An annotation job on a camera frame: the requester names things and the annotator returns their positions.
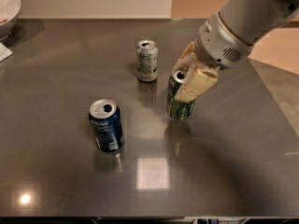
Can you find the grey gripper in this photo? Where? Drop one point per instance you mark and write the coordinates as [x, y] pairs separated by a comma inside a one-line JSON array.
[[220, 45]]

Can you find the green soda can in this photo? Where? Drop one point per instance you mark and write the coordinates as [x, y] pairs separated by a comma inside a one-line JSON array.
[[177, 109]]

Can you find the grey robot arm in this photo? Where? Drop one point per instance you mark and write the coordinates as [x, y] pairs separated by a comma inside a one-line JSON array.
[[251, 20]]

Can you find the white 7up can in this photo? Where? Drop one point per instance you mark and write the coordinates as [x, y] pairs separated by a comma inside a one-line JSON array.
[[146, 57]]

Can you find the blue soda can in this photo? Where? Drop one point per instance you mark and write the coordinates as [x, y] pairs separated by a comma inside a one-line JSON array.
[[105, 118]]

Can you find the white paper sheet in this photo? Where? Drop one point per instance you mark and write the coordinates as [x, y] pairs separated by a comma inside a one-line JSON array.
[[4, 52]]

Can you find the white bowl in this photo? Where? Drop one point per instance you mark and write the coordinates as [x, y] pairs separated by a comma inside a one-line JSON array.
[[9, 13]]

